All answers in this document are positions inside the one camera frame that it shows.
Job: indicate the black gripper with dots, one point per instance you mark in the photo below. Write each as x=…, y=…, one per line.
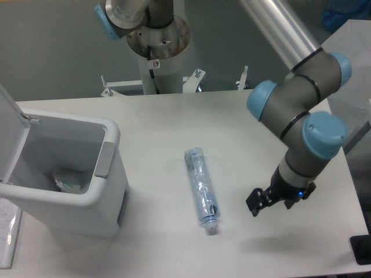
x=279, y=190

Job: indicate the crushed clear plastic bottle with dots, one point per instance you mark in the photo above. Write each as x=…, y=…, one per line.
x=206, y=204

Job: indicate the white plastic wrapper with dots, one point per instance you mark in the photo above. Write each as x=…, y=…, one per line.
x=71, y=181

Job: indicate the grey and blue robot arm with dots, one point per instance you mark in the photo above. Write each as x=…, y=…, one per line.
x=313, y=138

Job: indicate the white trash can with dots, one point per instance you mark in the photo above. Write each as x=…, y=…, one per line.
x=79, y=143

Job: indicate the white trash can lid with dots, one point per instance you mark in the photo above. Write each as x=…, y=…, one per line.
x=15, y=127

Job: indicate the black clamp at table edge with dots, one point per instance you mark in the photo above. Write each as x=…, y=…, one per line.
x=361, y=249

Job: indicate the blue bag in background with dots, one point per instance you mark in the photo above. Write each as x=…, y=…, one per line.
x=337, y=13

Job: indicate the paper sheet in plastic sleeve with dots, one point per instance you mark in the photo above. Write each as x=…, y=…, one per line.
x=10, y=225

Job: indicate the white metal base frame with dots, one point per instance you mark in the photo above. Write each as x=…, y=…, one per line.
x=155, y=84

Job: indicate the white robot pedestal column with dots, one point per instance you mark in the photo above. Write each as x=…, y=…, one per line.
x=161, y=50

